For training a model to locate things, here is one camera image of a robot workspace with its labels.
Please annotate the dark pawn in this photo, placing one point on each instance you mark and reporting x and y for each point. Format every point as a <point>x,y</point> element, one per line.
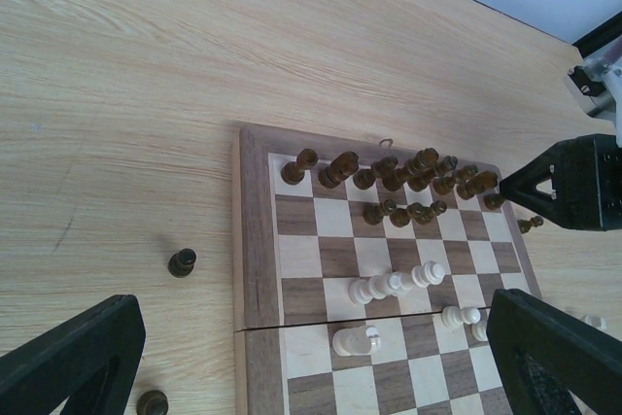
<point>181,264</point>

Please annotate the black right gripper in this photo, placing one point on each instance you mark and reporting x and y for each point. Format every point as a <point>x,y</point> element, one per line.
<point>575,184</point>

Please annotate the dark king piece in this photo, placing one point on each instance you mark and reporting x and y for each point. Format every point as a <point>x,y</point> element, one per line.
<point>423,160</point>

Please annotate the wooden chess board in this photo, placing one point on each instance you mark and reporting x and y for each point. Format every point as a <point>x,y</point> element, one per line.
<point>352,301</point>

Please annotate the dark rook back left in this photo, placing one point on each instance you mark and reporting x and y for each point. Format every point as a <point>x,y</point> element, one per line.
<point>294,171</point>

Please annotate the white piece right of board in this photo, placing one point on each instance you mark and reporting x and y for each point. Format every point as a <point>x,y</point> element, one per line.
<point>594,321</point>

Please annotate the white bishop piece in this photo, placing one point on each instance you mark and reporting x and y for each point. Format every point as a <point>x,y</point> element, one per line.
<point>363,291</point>

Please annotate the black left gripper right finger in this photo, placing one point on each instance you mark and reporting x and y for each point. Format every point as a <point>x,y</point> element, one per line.
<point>545,356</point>

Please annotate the black frame post right rear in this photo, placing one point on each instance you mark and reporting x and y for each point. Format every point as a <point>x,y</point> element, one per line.
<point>600,37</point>

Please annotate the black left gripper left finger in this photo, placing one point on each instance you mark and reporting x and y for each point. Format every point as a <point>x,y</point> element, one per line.
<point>86,365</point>

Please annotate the dark knight back row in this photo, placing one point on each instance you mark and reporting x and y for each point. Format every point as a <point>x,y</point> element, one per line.
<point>339,170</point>

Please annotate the white pawn on board right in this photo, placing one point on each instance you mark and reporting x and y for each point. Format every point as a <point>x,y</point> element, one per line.
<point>479,330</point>

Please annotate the white queen piece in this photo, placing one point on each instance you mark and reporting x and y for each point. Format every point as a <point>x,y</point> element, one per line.
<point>429,273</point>

